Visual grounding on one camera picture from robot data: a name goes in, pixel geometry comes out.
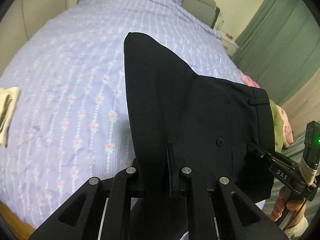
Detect black pants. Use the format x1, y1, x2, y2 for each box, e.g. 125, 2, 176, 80
123, 31, 278, 240

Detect person right hand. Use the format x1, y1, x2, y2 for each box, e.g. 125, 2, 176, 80
266, 185, 306, 229

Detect olive green garment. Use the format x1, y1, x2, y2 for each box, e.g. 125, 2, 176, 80
270, 100, 284, 153

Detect purple floral bedsheet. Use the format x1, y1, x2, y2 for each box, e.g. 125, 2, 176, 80
1, 0, 245, 237

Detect green curtain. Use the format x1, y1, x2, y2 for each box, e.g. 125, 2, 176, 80
232, 0, 319, 105

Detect white nightstand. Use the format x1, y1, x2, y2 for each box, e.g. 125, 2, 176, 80
222, 34, 239, 56

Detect cream folded garment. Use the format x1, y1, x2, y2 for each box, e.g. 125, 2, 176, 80
0, 87, 20, 147

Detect white louvered wardrobe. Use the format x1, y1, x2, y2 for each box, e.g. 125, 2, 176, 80
1, 0, 67, 72

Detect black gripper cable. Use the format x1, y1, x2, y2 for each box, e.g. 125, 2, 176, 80
282, 197, 308, 231

